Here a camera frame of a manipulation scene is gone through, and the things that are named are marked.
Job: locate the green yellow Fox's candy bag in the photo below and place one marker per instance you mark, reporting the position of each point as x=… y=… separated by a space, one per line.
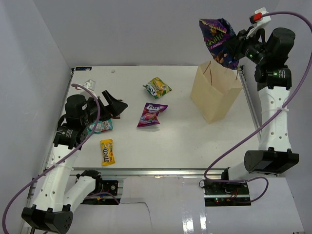
x=157 y=88

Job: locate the yellow M&M's packet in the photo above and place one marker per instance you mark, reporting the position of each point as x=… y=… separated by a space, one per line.
x=108 y=157

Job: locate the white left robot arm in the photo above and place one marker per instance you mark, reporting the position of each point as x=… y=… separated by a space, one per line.
x=52 y=210

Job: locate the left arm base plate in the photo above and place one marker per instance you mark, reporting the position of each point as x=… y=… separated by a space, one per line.
x=108 y=194

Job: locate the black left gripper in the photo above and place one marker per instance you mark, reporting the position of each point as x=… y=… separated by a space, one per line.
x=114 y=105

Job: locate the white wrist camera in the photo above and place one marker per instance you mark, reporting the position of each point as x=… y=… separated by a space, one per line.
x=258 y=20
x=90 y=84

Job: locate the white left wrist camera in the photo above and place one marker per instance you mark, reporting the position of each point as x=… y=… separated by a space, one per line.
x=90 y=84

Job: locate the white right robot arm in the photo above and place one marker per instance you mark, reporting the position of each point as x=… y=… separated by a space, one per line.
x=274 y=81

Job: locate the teal snack packet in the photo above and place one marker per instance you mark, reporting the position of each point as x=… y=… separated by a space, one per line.
x=103 y=126

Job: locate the aluminium front rail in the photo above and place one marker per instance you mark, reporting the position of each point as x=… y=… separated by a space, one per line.
x=105 y=172

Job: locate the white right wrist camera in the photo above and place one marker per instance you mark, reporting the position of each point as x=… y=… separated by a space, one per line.
x=258 y=20

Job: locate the purple Fox's cherry candy bag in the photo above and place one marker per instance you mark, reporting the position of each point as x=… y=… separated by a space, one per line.
x=150 y=114

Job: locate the brown paper bag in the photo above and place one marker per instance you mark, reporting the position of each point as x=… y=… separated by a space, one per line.
x=215 y=89

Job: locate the dark blue snack bag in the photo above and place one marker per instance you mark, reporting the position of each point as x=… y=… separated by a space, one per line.
x=215 y=33

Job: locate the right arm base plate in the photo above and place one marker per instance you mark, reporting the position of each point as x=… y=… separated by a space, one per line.
x=225 y=194

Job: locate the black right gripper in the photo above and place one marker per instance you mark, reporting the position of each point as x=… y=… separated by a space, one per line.
x=236 y=47

